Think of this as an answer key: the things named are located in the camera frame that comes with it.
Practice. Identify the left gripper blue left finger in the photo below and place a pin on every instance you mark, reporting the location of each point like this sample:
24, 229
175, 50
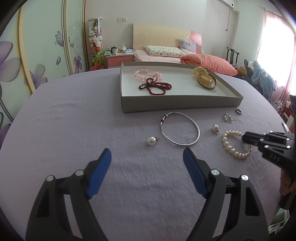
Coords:
48, 219

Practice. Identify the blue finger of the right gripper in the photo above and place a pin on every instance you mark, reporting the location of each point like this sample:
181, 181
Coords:
280, 137
255, 139

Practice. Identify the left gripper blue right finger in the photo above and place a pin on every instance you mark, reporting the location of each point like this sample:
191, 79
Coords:
245, 218

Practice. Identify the grey metal cuff bangle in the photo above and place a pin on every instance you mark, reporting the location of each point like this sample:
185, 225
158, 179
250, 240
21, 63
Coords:
207, 81

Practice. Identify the single pearl pendant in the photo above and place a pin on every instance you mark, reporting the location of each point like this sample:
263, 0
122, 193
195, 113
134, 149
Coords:
152, 140

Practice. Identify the person's right hand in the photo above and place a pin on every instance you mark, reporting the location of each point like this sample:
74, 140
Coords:
286, 184

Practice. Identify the silver hair clip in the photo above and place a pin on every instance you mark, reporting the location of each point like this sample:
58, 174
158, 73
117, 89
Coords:
285, 127

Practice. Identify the small pearl cluster earring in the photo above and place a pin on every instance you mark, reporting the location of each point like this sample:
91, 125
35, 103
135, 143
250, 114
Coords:
228, 118

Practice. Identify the blue plush robe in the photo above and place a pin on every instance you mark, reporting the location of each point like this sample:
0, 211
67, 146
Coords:
264, 80

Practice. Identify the pink window curtain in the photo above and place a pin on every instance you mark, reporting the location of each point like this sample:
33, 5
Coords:
276, 54

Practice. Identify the folded salmon pink quilt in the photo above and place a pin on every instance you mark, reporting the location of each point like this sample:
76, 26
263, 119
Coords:
213, 63

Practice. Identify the thin silver bangle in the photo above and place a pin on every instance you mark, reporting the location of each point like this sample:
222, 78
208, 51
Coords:
179, 129

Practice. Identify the dark wooden chair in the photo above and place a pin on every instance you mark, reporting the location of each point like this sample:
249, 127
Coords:
232, 56

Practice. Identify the purple tablecloth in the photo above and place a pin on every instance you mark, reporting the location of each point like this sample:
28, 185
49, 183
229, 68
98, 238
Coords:
147, 193

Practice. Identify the light purple pillow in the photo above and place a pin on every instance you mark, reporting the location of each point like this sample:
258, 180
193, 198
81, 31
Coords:
188, 45

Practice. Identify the white shallow tray box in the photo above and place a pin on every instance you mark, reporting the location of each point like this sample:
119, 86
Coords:
185, 91

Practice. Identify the floral white pillow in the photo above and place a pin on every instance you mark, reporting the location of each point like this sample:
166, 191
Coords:
164, 51

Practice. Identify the bed with pink sheet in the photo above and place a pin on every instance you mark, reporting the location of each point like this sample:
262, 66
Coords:
158, 35

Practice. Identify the red mesh trash bin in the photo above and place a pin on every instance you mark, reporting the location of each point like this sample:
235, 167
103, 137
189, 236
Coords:
96, 67

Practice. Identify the pink white nightstand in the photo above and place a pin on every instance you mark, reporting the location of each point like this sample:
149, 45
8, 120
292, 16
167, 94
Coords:
114, 61

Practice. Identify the white mug on nightstand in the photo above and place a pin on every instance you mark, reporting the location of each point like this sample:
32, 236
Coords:
114, 50

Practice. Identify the floral sliding wardrobe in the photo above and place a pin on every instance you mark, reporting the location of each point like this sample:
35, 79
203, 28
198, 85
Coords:
42, 42

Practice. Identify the clear plush toy tube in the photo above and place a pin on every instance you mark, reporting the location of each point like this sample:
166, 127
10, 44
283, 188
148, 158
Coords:
95, 42

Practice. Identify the white wall air conditioner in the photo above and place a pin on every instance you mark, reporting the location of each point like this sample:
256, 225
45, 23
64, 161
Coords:
229, 3

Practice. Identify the white wall switch plate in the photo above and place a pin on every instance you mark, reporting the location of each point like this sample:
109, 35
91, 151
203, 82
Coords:
121, 19

